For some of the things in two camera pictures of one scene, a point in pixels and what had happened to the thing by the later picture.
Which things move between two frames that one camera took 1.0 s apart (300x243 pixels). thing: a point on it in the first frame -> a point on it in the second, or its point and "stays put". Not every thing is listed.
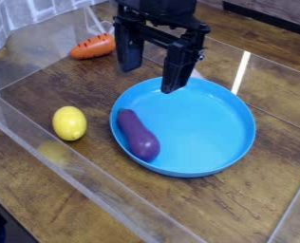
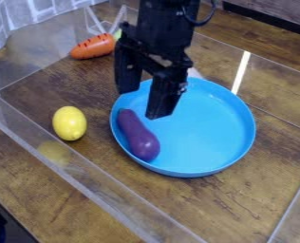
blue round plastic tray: [204, 122] stays put
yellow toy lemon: [69, 123] stays put
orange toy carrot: [95, 46] stays put
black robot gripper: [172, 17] -> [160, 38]
